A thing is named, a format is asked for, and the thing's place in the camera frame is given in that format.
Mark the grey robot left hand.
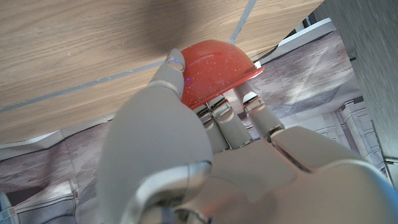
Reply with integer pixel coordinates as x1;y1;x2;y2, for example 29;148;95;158
96;48;398;224

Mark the red bowl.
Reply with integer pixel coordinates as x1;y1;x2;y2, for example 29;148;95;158
180;39;265;110

